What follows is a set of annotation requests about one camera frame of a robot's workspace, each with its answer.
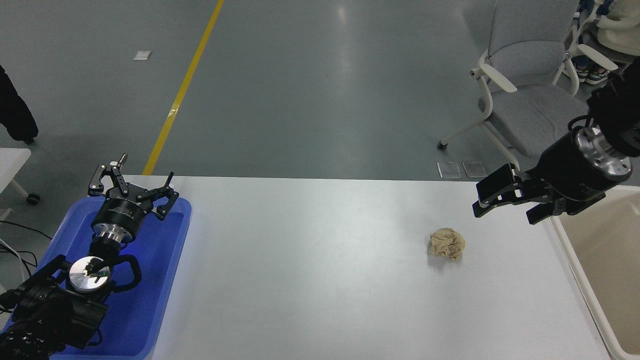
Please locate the small white wheeled table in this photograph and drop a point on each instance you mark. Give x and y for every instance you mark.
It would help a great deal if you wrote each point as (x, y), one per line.
(12, 165)

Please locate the person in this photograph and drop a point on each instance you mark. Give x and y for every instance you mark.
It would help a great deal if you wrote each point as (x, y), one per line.
(620, 25)
(15, 112)

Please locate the white frame chair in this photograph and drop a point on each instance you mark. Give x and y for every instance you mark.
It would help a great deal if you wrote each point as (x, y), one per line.
(590, 52)

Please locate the clear square floor plate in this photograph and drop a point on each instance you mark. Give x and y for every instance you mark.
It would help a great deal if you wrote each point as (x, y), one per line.
(474, 168)
(449, 170)

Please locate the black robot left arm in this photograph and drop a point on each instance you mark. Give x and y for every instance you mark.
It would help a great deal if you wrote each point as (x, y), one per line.
(47, 312)

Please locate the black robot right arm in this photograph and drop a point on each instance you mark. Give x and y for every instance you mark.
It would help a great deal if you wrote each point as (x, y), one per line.
(617, 107)

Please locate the grey office chair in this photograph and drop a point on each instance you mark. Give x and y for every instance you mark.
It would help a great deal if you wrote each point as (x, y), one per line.
(525, 45)

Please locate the large pale bin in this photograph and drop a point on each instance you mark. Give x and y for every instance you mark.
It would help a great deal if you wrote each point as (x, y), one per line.
(610, 260)

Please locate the blue plastic tray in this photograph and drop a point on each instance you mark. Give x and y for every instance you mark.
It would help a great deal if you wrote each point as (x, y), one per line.
(150, 280)

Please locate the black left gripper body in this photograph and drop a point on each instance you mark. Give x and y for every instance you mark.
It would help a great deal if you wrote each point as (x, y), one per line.
(119, 215)

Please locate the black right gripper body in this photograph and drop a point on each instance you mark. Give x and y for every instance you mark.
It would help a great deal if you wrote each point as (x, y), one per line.
(567, 172)

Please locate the tan paper ball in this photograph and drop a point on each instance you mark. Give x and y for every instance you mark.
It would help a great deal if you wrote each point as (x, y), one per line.
(446, 244)

